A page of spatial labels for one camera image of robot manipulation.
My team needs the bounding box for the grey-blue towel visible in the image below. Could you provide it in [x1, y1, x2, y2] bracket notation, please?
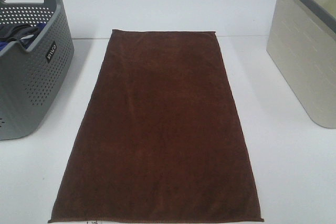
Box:
[1, 24, 40, 42]

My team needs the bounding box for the beige storage bin grey rim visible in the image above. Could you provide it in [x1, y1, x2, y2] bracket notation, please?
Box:
[267, 0, 335, 129]

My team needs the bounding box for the grey perforated laundry basket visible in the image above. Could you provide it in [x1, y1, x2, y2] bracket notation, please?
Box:
[1, 0, 74, 140]

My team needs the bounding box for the brown towel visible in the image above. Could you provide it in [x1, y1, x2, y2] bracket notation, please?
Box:
[50, 30, 262, 223]

